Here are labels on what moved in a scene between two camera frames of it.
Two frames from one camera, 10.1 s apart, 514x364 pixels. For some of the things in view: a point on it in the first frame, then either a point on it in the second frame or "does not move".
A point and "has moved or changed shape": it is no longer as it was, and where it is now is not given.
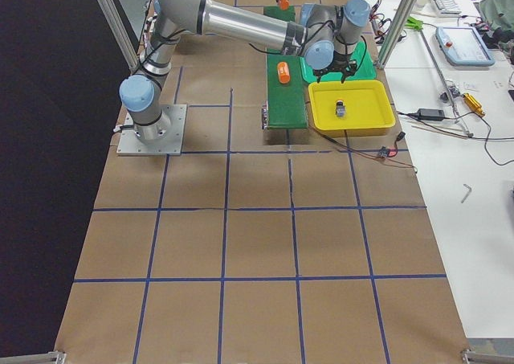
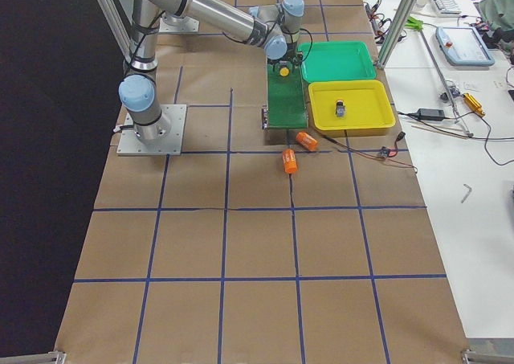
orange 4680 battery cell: (283, 68) → (290, 161)
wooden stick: (442, 132) does not move
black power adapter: (430, 114) does not move
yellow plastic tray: (355, 108) does not move
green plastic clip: (413, 22) does not move
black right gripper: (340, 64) → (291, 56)
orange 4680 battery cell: (283, 1) has moved or changed shape
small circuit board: (384, 152) does not move
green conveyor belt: (287, 104) does not move
